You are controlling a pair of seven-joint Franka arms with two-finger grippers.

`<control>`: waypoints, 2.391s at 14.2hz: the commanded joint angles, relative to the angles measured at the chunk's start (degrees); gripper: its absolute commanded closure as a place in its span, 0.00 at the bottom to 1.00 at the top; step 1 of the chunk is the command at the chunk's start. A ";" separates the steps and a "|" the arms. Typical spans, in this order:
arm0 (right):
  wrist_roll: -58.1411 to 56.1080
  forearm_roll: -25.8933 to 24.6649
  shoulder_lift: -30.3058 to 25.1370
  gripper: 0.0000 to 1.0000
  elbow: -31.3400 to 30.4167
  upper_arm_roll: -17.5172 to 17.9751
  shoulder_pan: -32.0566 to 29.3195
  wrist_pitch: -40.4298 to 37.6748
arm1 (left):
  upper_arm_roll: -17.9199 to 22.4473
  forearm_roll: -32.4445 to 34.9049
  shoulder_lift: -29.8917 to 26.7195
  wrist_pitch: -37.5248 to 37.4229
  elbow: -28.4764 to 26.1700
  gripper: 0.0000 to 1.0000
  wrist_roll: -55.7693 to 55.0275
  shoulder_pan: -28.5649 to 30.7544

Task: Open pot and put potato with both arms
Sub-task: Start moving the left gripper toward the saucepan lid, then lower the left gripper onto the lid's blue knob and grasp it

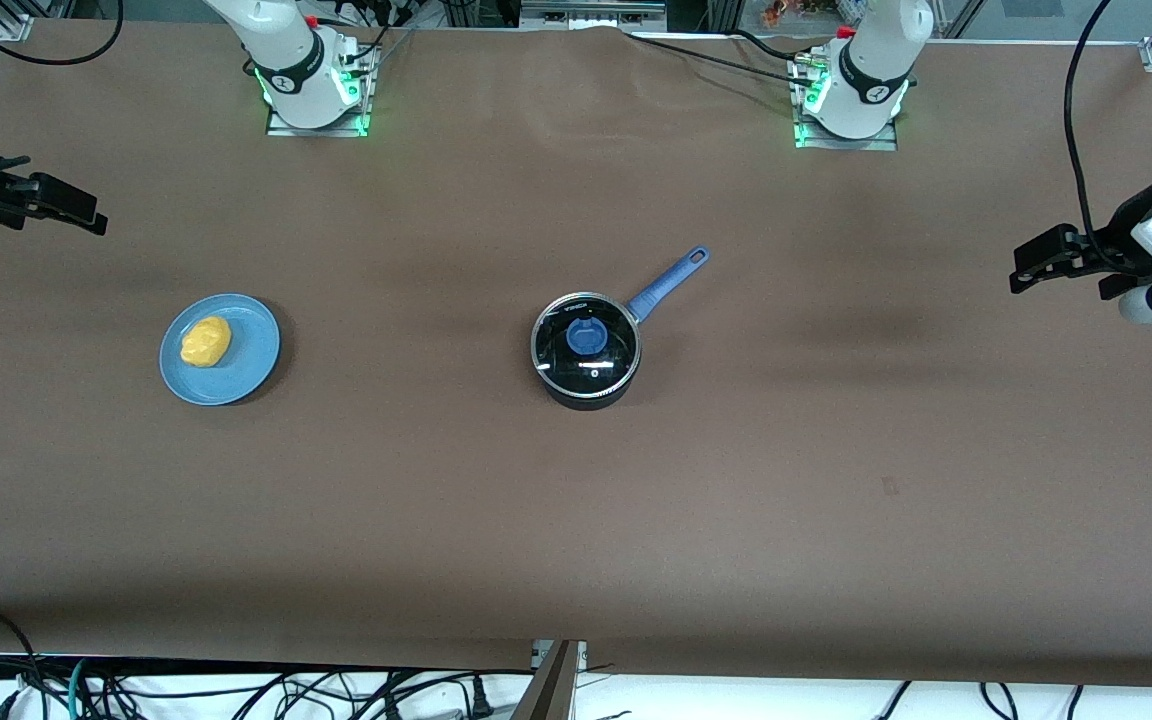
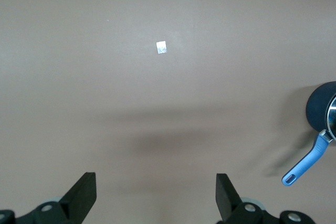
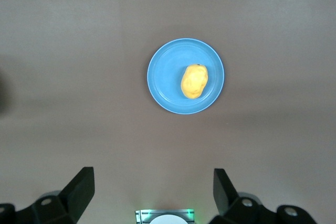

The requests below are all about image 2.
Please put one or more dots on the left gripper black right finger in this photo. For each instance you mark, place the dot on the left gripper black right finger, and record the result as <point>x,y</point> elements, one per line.
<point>228,200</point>

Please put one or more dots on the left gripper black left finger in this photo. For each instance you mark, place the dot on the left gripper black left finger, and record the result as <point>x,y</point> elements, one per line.
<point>78,197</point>

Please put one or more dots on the small square tape patch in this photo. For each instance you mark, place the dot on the small square tape patch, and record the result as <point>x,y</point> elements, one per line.
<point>161,47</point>

